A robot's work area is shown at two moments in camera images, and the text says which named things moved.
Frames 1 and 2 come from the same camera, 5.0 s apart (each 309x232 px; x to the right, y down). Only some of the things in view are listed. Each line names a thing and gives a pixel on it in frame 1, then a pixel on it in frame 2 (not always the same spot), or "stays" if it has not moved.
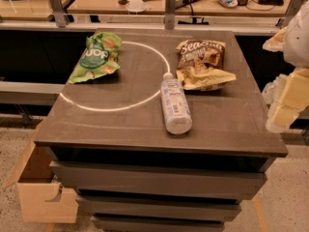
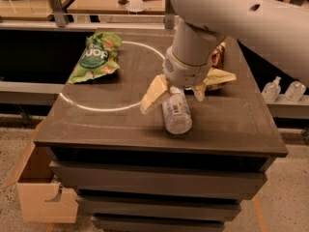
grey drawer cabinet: (107, 142) stays
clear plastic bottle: (177, 109) stays
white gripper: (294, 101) -> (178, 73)
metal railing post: (170, 8) stays
